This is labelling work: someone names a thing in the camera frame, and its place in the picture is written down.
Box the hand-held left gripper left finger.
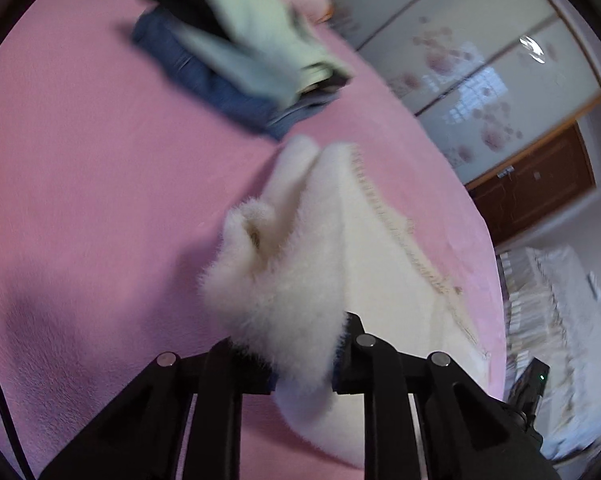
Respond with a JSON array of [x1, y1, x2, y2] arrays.
[[38, 337, 281, 480]]

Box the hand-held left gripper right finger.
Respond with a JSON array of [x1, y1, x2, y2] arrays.
[[330, 311, 561, 480]]

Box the white fluffy sweater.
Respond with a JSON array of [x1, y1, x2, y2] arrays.
[[198, 134, 493, 468]]

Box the brown wooden cabinet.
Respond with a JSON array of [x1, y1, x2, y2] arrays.
[[465, 120, 597, 246]]

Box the pink bed blanket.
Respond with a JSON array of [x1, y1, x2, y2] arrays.
[[0, 0, 508, 480]]

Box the blue folded jeans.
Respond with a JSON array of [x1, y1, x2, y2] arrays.
[[132, 7, 341, 142]]

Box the floral sliding wardrobe doors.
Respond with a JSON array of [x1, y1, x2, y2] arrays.
[[325, 0, 601, 183]]

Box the light green folded garment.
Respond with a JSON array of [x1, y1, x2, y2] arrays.
[[165, 0, 353, 106]]

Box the black cable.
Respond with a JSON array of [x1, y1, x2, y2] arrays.
[[0, 340, 34, 480]]

